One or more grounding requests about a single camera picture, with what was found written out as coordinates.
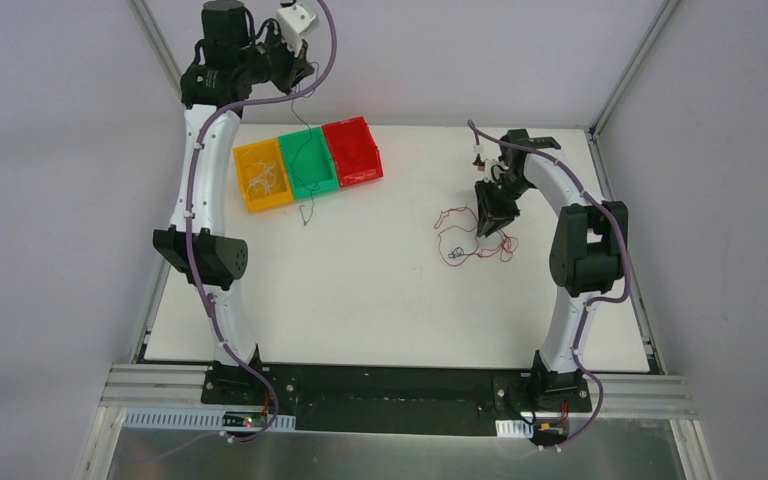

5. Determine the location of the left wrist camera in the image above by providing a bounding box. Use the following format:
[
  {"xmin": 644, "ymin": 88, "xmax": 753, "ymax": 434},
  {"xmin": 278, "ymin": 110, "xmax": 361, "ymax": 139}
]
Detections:
[{"xmin": 275, "ymin": 1, "xmax": 318, "ymax": 51}]

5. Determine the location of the green plastic bin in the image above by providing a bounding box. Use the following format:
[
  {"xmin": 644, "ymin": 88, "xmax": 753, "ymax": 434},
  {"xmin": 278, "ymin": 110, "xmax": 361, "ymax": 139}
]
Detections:
[{"xmin": 277, "ymin": 127, "xmax": 340, "ymax": 200}]

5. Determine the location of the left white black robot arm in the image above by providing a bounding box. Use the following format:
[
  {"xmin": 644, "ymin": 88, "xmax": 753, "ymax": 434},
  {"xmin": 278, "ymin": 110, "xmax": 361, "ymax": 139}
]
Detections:
[{"xmin": 152, "ymin": 1, "xmax": 318, "ymax": 405}]

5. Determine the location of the aluminium front rail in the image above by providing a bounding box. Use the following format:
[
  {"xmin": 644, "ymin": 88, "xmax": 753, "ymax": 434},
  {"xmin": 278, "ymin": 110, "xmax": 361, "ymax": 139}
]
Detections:
[{"xmin": 100, "ymin": 363, "xmax": 697, "ymax": 419}]

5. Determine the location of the red plastic bin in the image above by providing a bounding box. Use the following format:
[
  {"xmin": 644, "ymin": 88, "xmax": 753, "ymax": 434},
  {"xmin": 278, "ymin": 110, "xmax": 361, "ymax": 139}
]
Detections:
[{"xmin": 321, "ymin": 116, "xmax": 383, "ymax": 188}]

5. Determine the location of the white thin wire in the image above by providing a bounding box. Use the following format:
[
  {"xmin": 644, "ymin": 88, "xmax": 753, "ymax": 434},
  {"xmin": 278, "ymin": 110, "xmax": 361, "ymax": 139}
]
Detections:
[{"xmin": 244, "ymin": 157, "xmax": 287, "ymax": 201}]

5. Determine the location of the yellow plastic bin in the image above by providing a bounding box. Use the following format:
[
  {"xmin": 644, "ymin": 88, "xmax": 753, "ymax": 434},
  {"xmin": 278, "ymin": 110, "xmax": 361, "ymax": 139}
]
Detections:
[{"xmin": 232, "ymin": 138, "xmax": 295, "ymax": 213}]

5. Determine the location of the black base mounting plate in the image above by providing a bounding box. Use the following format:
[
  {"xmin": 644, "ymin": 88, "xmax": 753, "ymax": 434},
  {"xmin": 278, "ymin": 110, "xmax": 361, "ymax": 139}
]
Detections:
[{"xmin": 201, "ymin": 363, "xmax": 592, "ymax": 436}]

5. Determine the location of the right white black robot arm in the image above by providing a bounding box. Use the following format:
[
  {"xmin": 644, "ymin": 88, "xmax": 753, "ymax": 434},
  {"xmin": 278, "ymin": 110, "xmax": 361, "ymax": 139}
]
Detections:
[{"xmin": 474, "ymin": 129, "xmax": 629, "ymax": 410}]

